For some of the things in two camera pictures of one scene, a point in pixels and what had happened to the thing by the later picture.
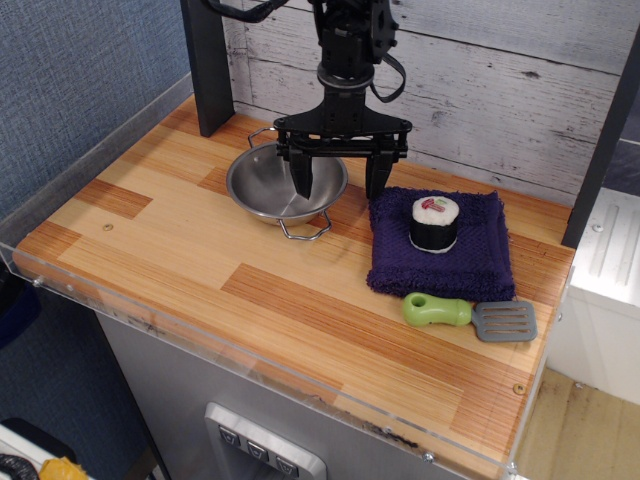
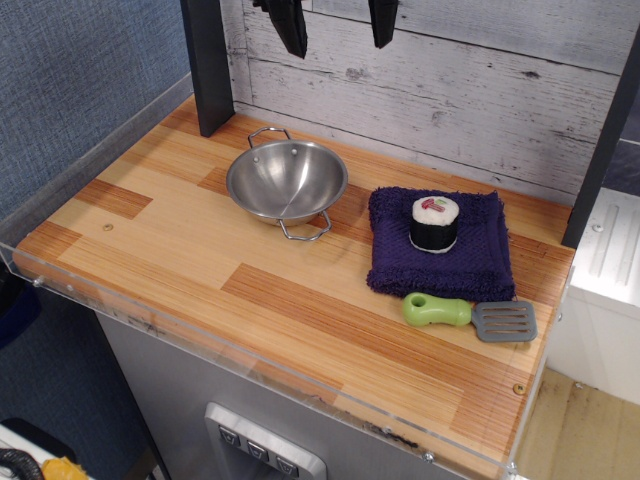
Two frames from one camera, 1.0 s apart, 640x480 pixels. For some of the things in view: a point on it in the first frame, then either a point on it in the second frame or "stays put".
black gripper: x=343 y=126 → x=382 y=15
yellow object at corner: x=62 y=468 stays put
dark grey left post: x=209 y=62 stays put
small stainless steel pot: x=259 y=180 stays put
